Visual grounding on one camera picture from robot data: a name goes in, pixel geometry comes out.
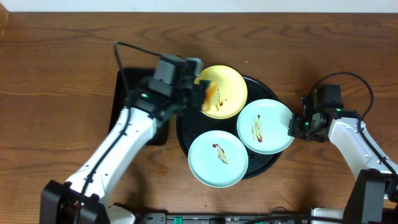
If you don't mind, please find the yellow sponge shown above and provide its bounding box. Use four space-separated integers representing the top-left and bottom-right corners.
200 80 218 111

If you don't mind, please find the yellow plate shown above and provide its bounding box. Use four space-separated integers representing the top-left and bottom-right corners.
195 65 248 119

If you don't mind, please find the light green plate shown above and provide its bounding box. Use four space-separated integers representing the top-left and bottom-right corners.
188 130 249 188
236 99 294 154

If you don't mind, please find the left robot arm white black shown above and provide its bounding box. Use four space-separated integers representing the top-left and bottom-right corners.
39 78 217 223

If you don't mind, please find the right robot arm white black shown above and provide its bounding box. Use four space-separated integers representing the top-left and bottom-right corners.
288 109 397 223

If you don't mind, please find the black round tray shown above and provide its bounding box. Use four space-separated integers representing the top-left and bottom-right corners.
176 76 281 179

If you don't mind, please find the black rectangular tray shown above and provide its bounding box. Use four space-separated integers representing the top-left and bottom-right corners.
108 67 169 146

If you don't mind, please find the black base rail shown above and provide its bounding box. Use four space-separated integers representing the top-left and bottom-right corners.
136 212 368 224

